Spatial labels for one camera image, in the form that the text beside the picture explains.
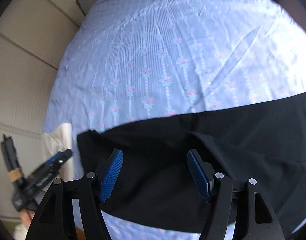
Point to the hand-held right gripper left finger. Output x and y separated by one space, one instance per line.
110 177

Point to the white cloth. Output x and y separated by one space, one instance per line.
65 140

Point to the black pants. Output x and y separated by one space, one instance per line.
155 155

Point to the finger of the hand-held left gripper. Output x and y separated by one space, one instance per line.
10 155
59 157

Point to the blue floral bedsheet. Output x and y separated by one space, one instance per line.
155 55

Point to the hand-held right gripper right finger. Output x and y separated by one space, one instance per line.
196 175

